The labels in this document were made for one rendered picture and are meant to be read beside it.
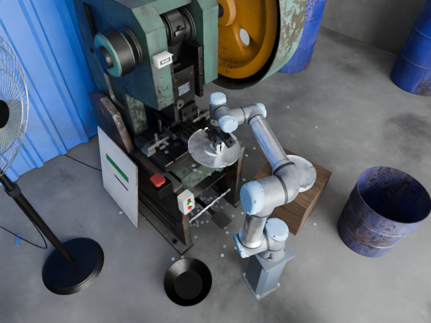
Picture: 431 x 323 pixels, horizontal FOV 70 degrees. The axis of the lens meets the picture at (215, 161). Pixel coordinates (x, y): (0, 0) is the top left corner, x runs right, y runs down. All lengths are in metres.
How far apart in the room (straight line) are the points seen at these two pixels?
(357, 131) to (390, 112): 0.50
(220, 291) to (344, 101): 2.33
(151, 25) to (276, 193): 0.79
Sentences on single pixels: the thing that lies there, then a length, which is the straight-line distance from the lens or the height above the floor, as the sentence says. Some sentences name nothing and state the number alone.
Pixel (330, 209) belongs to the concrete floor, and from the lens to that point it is 2.52.
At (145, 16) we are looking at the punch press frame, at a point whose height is 1.47.
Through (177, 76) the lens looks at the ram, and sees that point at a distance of 1.54.
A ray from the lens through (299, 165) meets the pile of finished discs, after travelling 2.20.
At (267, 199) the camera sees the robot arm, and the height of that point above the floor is 1.07.
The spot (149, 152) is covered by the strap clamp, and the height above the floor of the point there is 0.73.
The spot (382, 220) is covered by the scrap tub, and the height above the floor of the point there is 0.45.
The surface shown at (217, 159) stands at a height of 0.77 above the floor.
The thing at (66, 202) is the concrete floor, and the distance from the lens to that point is 2.65.
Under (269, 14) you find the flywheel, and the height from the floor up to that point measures 1.40.
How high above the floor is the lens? 1.98
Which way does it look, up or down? 48 degrees down
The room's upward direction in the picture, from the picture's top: straight up
